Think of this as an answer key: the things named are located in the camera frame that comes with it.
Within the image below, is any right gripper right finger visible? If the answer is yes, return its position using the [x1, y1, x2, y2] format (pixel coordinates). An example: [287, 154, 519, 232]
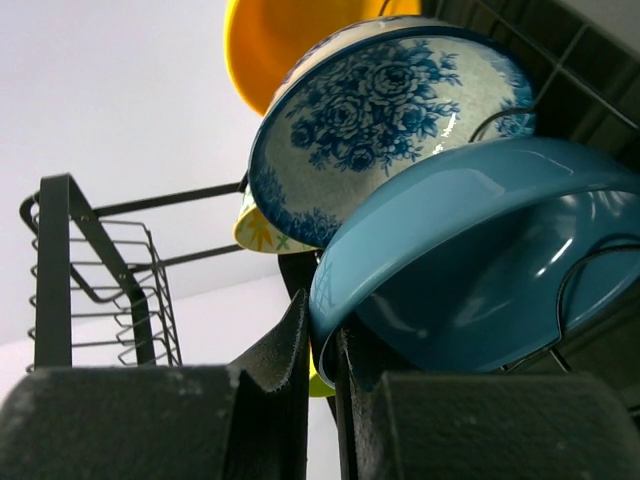
[335, 327, 639, 479]

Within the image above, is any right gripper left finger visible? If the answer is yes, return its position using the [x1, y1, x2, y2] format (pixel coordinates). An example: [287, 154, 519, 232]
[1, 291, 309, 479]

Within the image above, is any plain blue bowl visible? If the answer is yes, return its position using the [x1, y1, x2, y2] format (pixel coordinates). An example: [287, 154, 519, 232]
[309, 137, 639, 384]

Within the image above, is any blue floral white bowl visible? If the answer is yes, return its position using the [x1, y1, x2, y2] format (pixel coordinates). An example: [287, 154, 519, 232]
[248, 15, 537, 248]

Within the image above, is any lime green bowl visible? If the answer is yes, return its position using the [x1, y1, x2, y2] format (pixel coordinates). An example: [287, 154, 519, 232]
[308, 348, 335, 398]

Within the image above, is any yellow floral white bowl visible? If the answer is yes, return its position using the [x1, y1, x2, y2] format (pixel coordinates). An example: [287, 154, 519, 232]
[233, 186, 316, 255]

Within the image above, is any orange bowl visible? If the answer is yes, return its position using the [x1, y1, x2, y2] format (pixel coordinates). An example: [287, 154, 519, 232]
[224, 0, 422, 115]

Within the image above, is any black plastic drain tray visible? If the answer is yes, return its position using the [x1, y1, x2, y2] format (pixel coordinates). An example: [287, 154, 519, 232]
[310, 1, 639, 411]

